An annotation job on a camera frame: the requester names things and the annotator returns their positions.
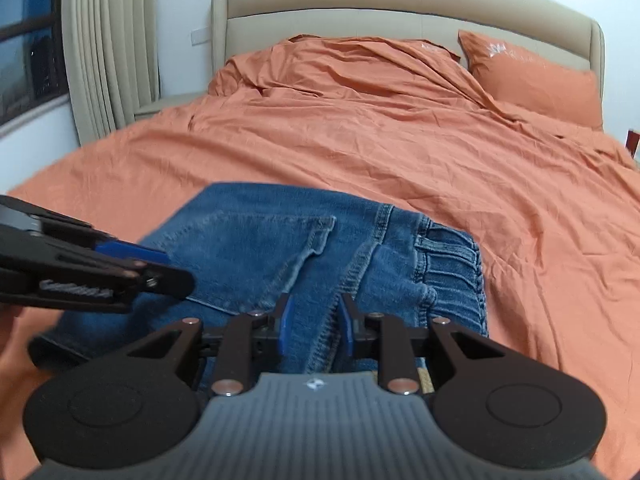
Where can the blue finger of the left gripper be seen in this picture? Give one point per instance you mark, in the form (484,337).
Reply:
(156,278)
(124,250)

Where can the khaki webbing belt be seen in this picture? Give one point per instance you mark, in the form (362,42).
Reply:
(425,381)

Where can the red cup on nightstand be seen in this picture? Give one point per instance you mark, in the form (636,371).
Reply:
(632,142)

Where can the white wall switch plate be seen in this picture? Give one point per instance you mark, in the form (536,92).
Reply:
(200,36)

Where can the beige upholstered headboard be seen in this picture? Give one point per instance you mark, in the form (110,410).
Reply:
(545,27)

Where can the dark framed window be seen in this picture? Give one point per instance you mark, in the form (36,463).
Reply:
(32,60)

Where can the orange pillow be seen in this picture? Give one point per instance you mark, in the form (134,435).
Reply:
(515,75)

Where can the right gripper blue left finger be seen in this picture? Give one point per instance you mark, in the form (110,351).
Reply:
(250,344)

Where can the blue denim jeans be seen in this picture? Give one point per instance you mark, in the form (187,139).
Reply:
(248,244)

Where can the beige pleated curtain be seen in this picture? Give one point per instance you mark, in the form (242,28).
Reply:
(111,61)

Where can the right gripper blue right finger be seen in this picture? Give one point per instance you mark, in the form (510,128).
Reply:
(382,338)

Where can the orange duvet cover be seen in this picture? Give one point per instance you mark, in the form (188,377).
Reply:
(553,205)

